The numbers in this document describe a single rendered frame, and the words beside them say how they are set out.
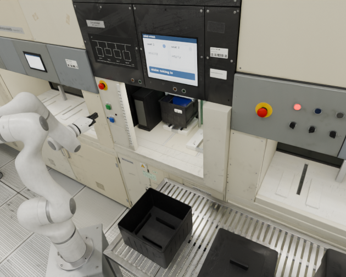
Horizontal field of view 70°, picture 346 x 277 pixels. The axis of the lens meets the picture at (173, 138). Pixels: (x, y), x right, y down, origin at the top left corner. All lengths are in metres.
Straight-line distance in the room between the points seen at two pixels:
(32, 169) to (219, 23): 0.90
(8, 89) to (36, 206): 1.83
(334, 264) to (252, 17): 0.95
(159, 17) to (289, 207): 1.12
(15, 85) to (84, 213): 1.41
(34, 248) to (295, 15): 2.51
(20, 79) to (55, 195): 1.92
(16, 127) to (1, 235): 2.00
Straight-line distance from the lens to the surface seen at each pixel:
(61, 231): 1.30
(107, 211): 2.60
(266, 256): 1.30
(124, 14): 1.29
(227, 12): 1.02
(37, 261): 2.58
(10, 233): 2.91
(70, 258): 1.46
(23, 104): 1.14
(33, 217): 1.22
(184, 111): 1.72
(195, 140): 1.73
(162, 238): 1.43
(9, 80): 2.87
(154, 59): 1.25
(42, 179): 1.13
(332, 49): 0.99
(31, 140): 1.03
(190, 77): 1.18
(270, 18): 1.00
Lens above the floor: 1.99
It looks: 38 degrees down
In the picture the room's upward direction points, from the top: 6 degrees counter-clockwise
